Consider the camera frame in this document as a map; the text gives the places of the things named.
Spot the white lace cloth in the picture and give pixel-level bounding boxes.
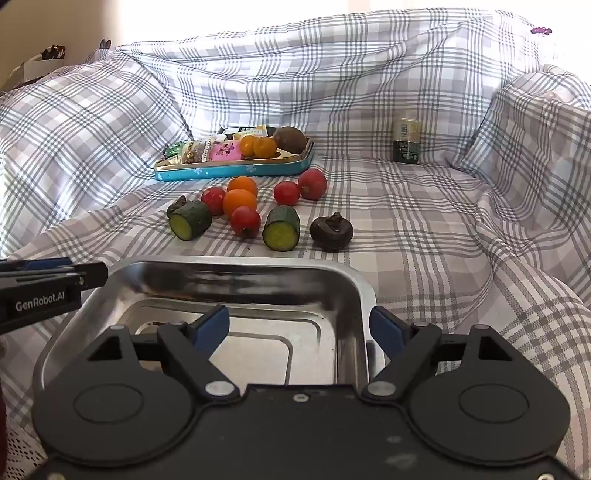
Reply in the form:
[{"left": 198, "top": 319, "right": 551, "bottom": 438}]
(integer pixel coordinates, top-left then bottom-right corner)
[{"left": 4, "top": 422, "right": 49, "bottom": 480}]

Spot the stainless steel tray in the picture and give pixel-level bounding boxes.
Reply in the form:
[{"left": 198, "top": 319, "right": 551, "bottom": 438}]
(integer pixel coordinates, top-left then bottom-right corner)
[{"left": 32, "top": 255, "right": 387, "bottom": 403}]

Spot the dark brown water chestnut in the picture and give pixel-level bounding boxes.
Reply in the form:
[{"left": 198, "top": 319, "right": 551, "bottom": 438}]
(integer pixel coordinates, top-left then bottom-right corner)
[{"left": 309, "top": 212, "right": 355, "bottom": 253}]

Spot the brown round fruit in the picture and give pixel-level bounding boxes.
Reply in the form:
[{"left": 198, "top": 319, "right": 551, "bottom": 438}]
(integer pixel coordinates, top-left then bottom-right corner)
[{"left": 272, "top": 126, "right": 307, "bottom": 155}]

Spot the red round fruit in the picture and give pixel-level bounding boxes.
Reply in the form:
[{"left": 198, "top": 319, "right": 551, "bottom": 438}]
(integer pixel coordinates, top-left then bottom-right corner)
[
  {"left": 298, "top": 168, "right": 328, "bottom": 201},
  {"left": 230, "top": 206, "right": 262, "bottom": 239}
]

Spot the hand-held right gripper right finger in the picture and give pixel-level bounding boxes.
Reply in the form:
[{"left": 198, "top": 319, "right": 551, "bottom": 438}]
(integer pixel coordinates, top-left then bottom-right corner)
[{"left": 362, "top": 305, "right": 509, "bottom": 400}]

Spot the pink snack packet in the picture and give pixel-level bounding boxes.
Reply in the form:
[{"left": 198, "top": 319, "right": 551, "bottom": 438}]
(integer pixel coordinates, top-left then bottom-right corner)
[{"left": 210, "top": 141, "right": 243, "bottom": 162}]

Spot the plaid bed sheet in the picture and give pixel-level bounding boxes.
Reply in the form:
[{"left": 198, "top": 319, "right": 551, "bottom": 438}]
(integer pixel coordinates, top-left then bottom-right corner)
[{"left": 0, "top": 9, "right": 591, "bottom": 480}]

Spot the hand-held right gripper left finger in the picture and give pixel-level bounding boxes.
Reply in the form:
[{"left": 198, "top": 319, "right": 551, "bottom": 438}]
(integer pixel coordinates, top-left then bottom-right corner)
[{"left": 86, "top": 305, "right": 236, "bottom": 400}]

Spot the blue snowflake tin tray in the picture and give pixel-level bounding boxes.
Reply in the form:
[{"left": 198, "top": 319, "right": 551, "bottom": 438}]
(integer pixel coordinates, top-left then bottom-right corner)
[{"left": 154, "top": 137, "right": 315, "bottom": 182}]

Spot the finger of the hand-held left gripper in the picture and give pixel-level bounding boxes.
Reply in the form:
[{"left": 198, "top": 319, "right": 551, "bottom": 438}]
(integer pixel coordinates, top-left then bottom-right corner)
[
  {"left": 0, "top": 262, "right": 110, "bottom": 291},
  {"left": 0, "top": 258, "right": 75, "bottom": 273}
]

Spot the beige snack packet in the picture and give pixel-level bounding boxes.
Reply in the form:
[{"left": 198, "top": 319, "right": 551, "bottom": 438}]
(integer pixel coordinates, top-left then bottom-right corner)
[{"left": 182, "top": 138, "right": 213, "bottom": 164}]

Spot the small dark green bottle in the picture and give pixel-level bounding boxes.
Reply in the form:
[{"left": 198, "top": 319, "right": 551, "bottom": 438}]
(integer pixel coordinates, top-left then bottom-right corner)
[{"left": 392, "top": 117, "right": 421, "bottom": 164}]

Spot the red cherry tomato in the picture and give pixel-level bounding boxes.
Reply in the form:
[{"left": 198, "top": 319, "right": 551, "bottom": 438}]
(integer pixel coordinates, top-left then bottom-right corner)
[
  {"left": 273, "top": 181, "right": 301, "bottom": 206},
  {"left": 201, "top": 186, "right": 227, "bottom": 216}
]

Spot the white cardboard box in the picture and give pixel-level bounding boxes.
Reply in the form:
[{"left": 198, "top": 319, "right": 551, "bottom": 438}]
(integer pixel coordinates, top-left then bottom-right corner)
[{"left": 8, "top": 44, "right": 66, "bottom": 89}]

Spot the green cucumber piece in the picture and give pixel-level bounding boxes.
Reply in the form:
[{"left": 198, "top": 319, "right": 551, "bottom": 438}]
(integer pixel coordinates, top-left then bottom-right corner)
[
  {"left": 262, "top": 206, "right": 300, "bottom": 253},
  {"left": 168, "top": 200, "right": 214, "bottom": 241}
]

